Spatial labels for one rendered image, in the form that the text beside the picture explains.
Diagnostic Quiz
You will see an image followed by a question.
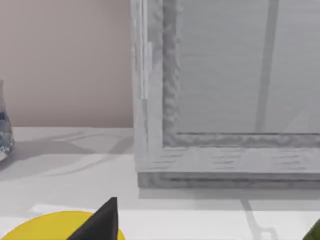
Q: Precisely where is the yellow round plate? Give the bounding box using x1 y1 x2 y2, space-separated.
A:
0 210 127 240

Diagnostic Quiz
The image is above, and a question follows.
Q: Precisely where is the grey cabinet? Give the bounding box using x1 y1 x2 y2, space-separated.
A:
129 0 320 190

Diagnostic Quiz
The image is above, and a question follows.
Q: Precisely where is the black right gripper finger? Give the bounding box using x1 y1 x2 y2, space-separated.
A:
66 196 119 240

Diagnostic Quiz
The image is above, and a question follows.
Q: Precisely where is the green bottle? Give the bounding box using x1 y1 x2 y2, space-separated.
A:
301 218 320 240

